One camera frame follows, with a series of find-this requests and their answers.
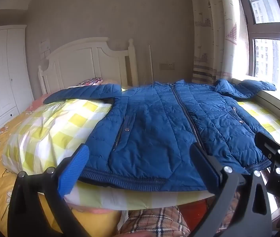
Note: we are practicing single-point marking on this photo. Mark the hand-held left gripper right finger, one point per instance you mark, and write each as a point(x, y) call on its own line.
point(207, 167)

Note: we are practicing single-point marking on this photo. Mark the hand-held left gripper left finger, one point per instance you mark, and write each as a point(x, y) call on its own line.
point(74, 167)

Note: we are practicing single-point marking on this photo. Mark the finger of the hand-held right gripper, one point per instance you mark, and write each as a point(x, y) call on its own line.
point(270, 145)

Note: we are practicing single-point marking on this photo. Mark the blue quilted jacket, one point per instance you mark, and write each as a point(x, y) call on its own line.
point(159, 118)

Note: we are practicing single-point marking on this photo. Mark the yellow white checked quilt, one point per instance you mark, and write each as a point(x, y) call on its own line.
point(56, 130)

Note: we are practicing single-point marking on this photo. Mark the red cloth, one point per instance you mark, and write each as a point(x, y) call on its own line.
point(195, 212)

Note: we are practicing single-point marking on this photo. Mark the plaid pants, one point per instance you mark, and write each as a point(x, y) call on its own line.
point(154, 222)

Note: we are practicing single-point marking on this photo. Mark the dark framed window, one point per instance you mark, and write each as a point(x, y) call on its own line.
point(270, 44)

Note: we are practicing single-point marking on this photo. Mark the colourful floral pillow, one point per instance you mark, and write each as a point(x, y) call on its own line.
point(90, 82)

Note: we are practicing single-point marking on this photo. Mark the pale pink pillow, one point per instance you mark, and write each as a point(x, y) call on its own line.
point(111, 81)

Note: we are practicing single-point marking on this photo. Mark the white wooden bed headboard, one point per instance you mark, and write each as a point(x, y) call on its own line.
point(85, 61)

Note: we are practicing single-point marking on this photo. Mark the white wardrobe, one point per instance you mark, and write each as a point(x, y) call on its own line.
point(1, 79)

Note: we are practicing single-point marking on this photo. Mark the thin wooden rod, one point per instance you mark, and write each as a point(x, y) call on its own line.
point(151, 64)

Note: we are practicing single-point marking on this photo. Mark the cream printed curtain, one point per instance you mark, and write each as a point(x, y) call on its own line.
point(211, 34)

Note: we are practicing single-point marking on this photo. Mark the wall socket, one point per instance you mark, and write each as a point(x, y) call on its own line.
point(167, 66)

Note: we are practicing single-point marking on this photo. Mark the wall papers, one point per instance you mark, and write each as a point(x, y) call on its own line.
point(44, 48)

